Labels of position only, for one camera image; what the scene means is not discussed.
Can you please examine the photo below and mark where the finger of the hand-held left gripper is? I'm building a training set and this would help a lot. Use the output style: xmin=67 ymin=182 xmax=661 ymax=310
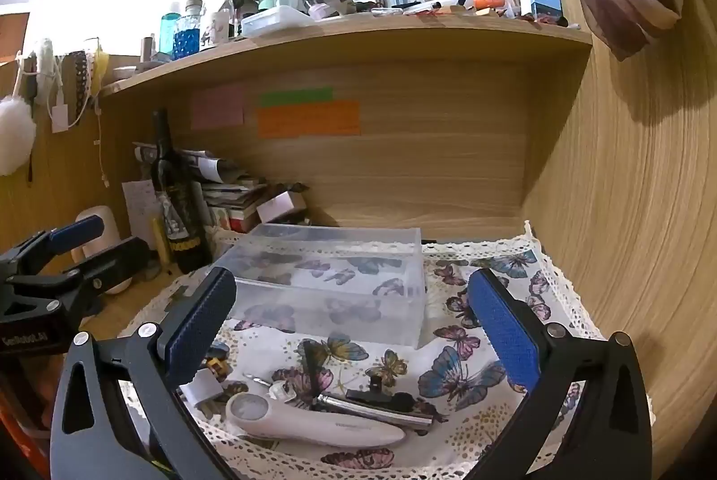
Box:
xmin=0 ymin=214 xmax=106 ymax=279
xmin=59 ymin=238 xmax=151 ymax=302

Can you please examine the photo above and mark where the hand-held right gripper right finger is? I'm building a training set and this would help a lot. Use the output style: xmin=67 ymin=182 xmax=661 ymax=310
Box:
xmin=465 ymin=267 xmax=656 ymax=480

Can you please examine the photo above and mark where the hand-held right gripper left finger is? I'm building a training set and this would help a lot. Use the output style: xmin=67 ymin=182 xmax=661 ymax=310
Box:
xmin=49 ymin=266 xmax=239 ymax=480

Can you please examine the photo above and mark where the white rounded device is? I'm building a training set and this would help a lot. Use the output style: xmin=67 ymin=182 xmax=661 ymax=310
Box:
xmin=74 ymin=205 xmax=134 ymax=296

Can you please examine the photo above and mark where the small gold black object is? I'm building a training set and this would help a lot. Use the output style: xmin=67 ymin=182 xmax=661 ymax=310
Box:
xmin=202 ymin=352 xmax=233 ymax=382

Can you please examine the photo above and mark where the yellow pencil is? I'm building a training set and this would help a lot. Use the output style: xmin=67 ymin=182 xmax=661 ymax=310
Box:
xmin=152 ymin=216 xmax=170 ymax=268

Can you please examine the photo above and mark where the white paper note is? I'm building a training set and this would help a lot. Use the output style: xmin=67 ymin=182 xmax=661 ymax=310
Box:
xmin=121 ymin=178 xmax=162 ymax=252

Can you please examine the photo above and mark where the white square charger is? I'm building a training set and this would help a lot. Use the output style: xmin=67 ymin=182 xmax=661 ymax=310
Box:
xmin=182 ymin=369 xmax=225 ymax=409

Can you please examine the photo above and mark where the butterfly print lace tablecloth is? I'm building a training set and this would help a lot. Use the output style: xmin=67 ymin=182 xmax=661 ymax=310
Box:
xmin=115 ymin=220 xmax=609 ymax=480

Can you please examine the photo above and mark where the dark wine bottle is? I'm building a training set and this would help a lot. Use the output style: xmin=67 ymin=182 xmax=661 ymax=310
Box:
xmin=150 ymin=109 xmax=214 ymax=275

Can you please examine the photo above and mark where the black stick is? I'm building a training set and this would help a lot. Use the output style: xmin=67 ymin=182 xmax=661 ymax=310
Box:
xmin=302 ymin=343 xmax=321 ymax=402

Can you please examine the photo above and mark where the black key fob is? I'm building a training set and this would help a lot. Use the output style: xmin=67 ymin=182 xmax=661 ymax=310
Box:
xmin=390 ymin=391 xmax=420 ymax=414

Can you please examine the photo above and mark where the stack of books and magazines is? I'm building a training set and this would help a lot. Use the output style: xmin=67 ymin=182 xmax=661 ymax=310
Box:
xmin=133 ymin=142 xmax=310 ymax=234

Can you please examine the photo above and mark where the clear plastic storage box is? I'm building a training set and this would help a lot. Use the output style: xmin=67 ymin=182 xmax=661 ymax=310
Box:
xmin=210 ymin=223 xmax=429 ymax=349

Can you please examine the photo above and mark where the small white pink box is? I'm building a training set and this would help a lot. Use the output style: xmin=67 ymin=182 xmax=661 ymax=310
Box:
xmin=255 ymin=190 xmax=308 ymax=224

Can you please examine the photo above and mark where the black clip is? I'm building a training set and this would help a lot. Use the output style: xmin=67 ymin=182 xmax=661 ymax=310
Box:
xmin=345 ymin=375 xmax=404 ymax=407

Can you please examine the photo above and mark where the white handheld magnifier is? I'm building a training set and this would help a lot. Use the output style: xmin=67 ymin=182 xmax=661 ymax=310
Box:
xmin=225 ymin=393 xmax=406 ymax=450

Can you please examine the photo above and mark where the silver metal tube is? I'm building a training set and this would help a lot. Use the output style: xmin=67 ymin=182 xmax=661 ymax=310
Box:
xmin=311 ymin=393 xmax=436 ymax=432

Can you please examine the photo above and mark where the patterned hanging ribbon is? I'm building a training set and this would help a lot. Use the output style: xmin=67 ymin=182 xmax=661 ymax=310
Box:
xmin=73 ymin=50 xmax=94 ymax=109

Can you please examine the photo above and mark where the yellow hanging object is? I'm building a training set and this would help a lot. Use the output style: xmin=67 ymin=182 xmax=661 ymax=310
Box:
xmin=92 ymin=48 xmax=111 ymax=89

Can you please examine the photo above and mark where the pink sticky note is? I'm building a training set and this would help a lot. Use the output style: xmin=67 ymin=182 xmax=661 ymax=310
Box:
xmin=190 ymin=84 xmax=246 ymax=131

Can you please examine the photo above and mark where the wooden shelf unit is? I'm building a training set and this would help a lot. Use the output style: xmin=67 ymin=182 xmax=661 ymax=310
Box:
xmin=98 ymin=0 xmax=717 ymax=458

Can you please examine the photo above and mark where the blue liquid bottle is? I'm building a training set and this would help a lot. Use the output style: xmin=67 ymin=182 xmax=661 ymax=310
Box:
xmin=159 ymin=1 xmax=183 ymax=56

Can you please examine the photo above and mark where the blue bead bottle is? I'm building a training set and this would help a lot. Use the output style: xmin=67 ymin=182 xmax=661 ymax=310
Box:
xmin=173 ymin=0 xmax=205 ymax=62

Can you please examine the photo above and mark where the orange sticky note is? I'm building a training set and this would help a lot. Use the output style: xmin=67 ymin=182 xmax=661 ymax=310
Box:
xmin=256 ymin=100 xmax=362 ymax=140

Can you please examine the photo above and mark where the green sticky note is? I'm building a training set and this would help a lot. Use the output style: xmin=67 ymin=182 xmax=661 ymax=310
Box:
xmin=259 ymin=88 xmax=333 ymax=108

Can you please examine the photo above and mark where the white small bottle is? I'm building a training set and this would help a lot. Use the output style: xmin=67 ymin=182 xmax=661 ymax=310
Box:
xmin=209 ymin=10 xmax=233 ymax=45

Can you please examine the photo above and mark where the white plastic lidded box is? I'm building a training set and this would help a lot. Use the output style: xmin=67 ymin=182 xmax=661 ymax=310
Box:
xmin=241 ymin=6 xmax=312 ymax=38

